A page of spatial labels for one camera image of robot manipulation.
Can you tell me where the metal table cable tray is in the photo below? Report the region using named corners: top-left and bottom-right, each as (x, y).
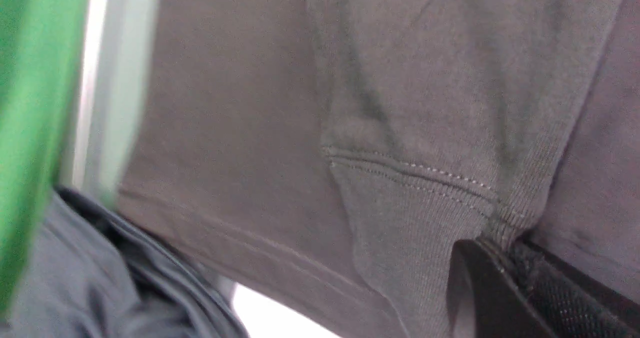
top-left (61, 0), bottom-right (160, 206)

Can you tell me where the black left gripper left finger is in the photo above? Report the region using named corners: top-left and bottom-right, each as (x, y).
top-left (446, 239), bottom-right (557, 338)

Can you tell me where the dark gray crumpled garment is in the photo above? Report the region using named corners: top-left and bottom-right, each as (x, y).
top-left (1, 187), bottom-right (249, 338)

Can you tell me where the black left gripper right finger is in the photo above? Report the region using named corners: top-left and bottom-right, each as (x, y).
top-left (510, 241), bottom-right (640, 338)

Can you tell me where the green backdrop cloth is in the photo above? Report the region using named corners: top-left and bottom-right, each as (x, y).
top-left (0, 0), bottom-right (87, 319)

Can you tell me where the gray long-sleeve top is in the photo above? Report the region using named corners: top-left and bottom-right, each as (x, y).
top-left (117, 0), bottom-right (639, 338)

